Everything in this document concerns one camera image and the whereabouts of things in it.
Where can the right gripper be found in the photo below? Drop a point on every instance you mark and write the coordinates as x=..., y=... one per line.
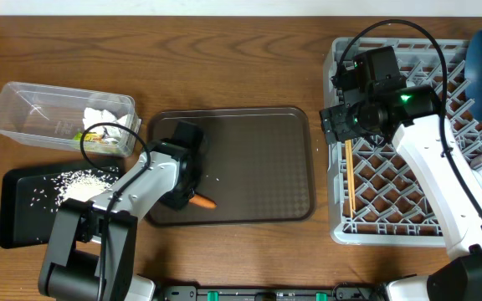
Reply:
x=335, y=125

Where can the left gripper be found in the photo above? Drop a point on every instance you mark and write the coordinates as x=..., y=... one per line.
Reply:
x=176, y=203

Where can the wooden chopstick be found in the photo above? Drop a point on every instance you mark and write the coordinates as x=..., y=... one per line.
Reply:
x=352, y=180
x=347, y=180

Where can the orange carrot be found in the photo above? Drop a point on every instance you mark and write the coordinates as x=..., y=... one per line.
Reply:
x=203, y=202

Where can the green snack wrapper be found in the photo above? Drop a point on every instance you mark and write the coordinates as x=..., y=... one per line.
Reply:
x=96, y=138

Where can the small light blue cup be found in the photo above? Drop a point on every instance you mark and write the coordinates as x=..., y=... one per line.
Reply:
x=478, y=177

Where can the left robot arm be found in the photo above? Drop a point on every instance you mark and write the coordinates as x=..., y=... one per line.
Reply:
x=91, y=249

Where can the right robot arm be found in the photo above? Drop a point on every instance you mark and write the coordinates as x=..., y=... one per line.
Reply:
x=377, y=101

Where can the dark brown serving tray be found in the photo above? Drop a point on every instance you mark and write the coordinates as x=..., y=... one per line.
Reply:
x=257, y=166

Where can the clear plastic bin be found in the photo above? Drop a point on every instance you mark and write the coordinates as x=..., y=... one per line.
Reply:
x=50, y=116

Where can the pile of white rice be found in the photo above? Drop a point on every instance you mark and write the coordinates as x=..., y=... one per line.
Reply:
x=80, y=188

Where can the black bin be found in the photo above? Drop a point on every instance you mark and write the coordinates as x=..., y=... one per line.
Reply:
x=15, y=231

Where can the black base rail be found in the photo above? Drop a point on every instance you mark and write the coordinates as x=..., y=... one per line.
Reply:
x=266, y=294

